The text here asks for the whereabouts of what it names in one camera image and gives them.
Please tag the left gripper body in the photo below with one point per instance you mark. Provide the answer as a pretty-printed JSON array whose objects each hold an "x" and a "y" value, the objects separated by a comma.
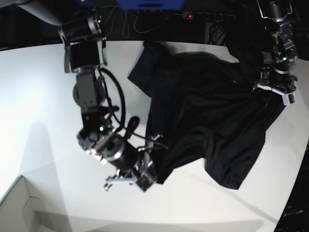
[{"x": 282, "y": 84}]

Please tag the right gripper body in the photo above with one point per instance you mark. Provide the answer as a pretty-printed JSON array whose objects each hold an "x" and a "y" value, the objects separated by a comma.
[{"x": 130, "y": 162}]

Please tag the black t-shirt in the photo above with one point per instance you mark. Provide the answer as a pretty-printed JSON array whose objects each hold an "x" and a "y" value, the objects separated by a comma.
[{"x": 203, "y": 107}]

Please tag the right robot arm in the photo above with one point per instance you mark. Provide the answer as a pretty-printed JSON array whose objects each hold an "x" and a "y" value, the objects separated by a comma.
[{"x": 105, "y": 134}]

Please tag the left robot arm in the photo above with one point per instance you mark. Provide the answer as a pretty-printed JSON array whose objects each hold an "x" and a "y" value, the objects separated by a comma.
[{"x": 283, "y": 52}]

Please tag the black power strip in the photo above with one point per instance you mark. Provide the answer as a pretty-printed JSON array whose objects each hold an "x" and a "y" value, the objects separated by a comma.
[{"x": 218, "y": 17}]

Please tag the white cardboard box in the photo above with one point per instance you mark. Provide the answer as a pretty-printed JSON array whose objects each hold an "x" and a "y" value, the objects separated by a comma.
[{"x": 21, "y": 211}]

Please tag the blue plastic bin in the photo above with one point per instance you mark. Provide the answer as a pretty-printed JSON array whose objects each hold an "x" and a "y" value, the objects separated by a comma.
[{"x": 150, "y": 4}]

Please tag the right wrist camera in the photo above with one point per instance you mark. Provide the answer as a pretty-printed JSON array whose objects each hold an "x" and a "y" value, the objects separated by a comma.
[{"x": 144, "y": 183}]

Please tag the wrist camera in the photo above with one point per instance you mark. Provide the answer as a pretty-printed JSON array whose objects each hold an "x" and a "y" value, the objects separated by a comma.
[
  {"x": 144, "y": 183},
  {"x": 289, "y": 98}
]

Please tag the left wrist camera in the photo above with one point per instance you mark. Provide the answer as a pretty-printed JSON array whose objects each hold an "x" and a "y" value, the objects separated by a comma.
[{"x": 289, "y": 98}]

